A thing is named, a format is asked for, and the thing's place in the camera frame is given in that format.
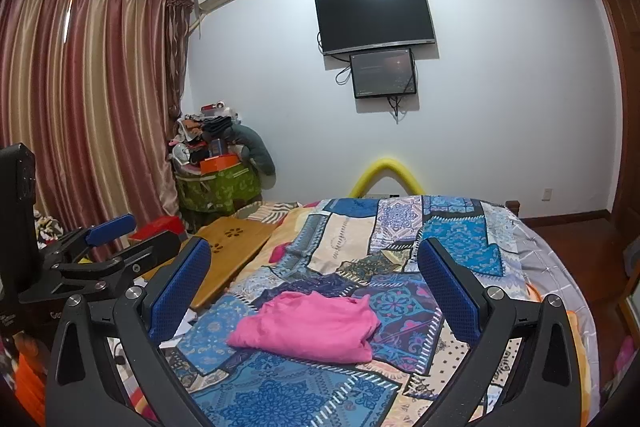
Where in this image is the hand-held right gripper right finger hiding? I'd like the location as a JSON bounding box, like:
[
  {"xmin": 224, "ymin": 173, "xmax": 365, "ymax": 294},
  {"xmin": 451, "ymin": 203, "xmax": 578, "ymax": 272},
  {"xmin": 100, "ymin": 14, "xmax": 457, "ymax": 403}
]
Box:
[{"xmin": 416, "ymin": 237, "xmax": 586, "ymax": 427}]

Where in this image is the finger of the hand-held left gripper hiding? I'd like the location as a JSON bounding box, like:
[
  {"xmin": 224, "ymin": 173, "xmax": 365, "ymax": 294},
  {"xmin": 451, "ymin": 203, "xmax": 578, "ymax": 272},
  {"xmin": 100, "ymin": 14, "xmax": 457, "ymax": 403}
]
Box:
[
  {"xmin": 117, "ymin": 232, "xmax": 184, "ymax": 282},
  {"xmin": 39, "ymin": 213, "xmax": 137, "ymax": 264}
]

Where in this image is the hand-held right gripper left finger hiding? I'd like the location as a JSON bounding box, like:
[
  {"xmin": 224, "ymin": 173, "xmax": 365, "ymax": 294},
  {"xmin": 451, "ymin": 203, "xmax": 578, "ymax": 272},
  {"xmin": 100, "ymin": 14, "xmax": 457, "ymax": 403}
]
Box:
[{"xmin": 45, "ymin": 237, "xmax": 213, "ymax": 427}]

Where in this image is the pink buttoned cardigan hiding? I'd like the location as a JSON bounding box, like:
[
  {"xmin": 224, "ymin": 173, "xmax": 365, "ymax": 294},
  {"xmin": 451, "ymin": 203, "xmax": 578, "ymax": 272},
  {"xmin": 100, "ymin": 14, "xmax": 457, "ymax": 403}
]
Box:
[{"xmin": 226, "ymin": 291, "xmax": 383, "ymax": 364}]

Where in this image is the red box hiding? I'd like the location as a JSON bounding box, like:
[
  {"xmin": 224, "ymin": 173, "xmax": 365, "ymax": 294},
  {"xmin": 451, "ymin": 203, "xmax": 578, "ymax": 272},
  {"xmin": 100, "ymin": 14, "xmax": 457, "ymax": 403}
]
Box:
[{"xmin": 127, "ymin": 215, "xmax": 188, "ymax": 249}]

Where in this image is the wooden lap desk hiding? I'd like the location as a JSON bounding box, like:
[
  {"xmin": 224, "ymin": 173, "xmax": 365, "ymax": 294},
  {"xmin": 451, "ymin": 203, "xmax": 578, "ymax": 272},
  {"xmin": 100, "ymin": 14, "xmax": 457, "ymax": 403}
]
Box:
[{"xmin": 142, "ymin": 216, "xmax": 278, "ymax": 310}]

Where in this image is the orange plastic basket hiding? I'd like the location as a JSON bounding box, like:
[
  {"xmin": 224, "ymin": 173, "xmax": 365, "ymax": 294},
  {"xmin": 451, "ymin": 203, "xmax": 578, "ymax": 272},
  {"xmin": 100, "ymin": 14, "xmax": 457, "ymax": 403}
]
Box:
[{"xmin": 14, "ymin": 332, "xmax": 51, "ymax": 424}]

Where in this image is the grey checked bed sheet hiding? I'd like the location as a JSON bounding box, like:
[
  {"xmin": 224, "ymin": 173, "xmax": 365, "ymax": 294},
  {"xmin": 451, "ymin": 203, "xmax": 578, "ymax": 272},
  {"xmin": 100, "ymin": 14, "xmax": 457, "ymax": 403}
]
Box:
[{"xmin": 505, "ymin": 202, "xmax": 599, "ymax": 408}]

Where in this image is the orange box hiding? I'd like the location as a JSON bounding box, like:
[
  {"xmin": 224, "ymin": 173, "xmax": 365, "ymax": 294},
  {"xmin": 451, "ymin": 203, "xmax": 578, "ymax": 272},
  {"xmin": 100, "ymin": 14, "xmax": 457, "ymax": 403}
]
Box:
[{"xmin": 200, "ymin": 153, "xmax": 240, "ymax": 176}]

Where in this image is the striped cloth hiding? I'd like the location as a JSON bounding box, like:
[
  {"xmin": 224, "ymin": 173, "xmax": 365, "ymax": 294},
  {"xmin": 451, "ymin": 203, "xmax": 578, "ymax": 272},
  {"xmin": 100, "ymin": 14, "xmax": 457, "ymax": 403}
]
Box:
[{"xmin": 237, "ymin": 202, "xmax": 301, "ymax": 226}]

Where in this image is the patchwork patterned blanket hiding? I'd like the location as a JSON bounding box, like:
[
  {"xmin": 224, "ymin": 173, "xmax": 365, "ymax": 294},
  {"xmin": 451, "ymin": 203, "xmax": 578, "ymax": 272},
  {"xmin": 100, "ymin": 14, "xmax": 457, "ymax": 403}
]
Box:
[{"xmin": 160, "ymin": 194, "xmax": 526, "ymax": 427}]

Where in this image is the striped pink gold curtain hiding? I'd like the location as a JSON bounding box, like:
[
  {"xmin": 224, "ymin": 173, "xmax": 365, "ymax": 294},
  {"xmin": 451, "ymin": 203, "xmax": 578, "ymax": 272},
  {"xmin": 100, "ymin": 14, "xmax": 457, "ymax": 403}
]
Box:
[{"xmin": 0, "ymin": 0, "xmax": 173, "ymax": 258}]

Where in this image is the pile of clutter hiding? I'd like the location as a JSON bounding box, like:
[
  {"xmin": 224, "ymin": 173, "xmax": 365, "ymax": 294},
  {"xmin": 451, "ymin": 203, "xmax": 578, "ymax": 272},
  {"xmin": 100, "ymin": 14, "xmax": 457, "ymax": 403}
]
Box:
[{"xmin": 169, "ymin": 99, "xmax": 241, "ymax": 166}]

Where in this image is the orange yellow fleece blanket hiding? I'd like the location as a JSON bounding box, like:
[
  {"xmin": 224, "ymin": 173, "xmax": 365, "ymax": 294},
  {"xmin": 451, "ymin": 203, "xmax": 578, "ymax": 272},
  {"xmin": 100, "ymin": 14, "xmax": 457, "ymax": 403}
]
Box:
[{"xmin": 525, "ymin": 282, "xmax": 588, "ymax": 408}]

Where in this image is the grey plush toy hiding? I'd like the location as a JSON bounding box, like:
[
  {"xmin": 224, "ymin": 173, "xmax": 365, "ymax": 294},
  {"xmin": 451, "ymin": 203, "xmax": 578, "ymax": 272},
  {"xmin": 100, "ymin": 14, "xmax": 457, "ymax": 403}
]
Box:
[{"xmin": 227, "ymin": 124, "xmax": 276, "ymax": 176}]

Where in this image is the yellow foam tube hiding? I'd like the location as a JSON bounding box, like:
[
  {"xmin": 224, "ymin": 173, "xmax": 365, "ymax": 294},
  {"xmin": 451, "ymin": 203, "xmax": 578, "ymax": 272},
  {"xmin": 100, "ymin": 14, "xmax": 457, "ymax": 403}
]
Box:
[{"xmin": 348, "ymin": 155, "xmax": 426, "ymax": 198}]

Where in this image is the brown patterned side curtain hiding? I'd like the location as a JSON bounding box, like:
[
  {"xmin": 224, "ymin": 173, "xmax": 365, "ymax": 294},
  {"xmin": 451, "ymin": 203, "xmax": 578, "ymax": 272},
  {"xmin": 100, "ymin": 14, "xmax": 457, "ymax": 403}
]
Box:
[{"xmin": 165, "ymin": 0, "xmax": 194, "ymax": 218}]

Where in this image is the pink slipper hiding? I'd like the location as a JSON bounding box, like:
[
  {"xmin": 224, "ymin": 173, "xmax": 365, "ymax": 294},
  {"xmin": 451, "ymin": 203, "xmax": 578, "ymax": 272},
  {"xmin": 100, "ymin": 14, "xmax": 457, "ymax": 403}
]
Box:
[{"xmin": 615, "ymin": 337, "xmax": 639, "ymax": 374}]

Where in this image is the brown wooden door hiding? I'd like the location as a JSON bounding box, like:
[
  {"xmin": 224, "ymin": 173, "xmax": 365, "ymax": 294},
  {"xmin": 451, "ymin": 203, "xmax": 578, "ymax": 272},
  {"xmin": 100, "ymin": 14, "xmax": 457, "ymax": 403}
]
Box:
[{"xmin": 595, "ymin": 0, "xmax": 640, "ymax": 238}]

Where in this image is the black monitor cable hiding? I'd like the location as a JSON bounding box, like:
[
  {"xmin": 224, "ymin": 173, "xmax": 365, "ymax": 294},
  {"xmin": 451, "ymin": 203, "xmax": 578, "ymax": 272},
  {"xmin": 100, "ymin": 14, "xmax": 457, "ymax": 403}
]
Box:
[{"xmin": 391, "ymin": 93, "xmax": 417, "ymax": 118}]

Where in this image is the small black wall monitor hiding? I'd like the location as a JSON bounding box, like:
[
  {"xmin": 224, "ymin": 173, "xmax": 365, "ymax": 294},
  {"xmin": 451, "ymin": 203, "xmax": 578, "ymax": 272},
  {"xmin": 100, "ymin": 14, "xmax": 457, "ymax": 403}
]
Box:
[{"xmin": 350, "ymin": 48, "xmax": 418, "ymax": 100}]

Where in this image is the black wall television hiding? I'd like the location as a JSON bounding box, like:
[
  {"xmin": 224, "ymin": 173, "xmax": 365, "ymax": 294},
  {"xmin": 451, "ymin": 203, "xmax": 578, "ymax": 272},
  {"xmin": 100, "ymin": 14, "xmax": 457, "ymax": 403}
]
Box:
[{"xmin": 314, "ymin": 0, "xmax": 437, "ymax": 56}]

